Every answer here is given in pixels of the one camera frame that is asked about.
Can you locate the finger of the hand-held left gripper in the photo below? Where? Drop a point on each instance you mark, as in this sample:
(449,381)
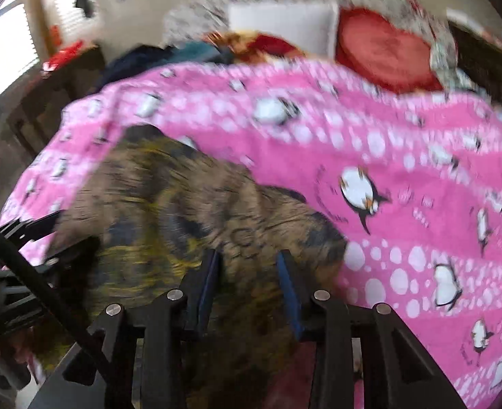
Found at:
(46,264)
(29,228)

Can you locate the window blinds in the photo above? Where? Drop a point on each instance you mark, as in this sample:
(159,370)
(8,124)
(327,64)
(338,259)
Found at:
(8,55)

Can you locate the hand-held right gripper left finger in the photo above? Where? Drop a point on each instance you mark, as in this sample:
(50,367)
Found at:
(207,289)

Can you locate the navy blue clothes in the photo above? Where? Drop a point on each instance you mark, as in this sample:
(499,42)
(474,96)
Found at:
(136,61)

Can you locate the dark wooden side table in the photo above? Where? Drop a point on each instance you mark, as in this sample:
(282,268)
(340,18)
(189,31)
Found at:
(51,93)

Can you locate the red cloth on table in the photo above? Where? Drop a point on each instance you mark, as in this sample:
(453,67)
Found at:
(63,55)

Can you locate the brown camouflage patterned garment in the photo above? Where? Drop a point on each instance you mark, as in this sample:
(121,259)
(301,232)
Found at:
(170,204)

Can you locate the pink penguin print blanket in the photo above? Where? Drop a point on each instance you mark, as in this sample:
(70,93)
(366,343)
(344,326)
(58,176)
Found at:
(361,145)

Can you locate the white pillow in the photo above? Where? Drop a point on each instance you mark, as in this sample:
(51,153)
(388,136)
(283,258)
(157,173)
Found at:
(281,25)

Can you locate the red heart cushion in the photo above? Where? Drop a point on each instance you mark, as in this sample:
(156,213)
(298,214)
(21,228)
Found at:
(383,51)

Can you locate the teal cloth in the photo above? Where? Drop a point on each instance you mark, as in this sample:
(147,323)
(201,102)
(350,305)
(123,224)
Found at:
(195,51)

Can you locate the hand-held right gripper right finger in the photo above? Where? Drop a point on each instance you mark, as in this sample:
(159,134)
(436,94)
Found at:
(291,298)

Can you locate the red and gold blanket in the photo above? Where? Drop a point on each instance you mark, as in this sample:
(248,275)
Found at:
(268,47)

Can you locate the dark wall hanging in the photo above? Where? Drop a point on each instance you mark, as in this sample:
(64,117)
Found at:
(84,0)

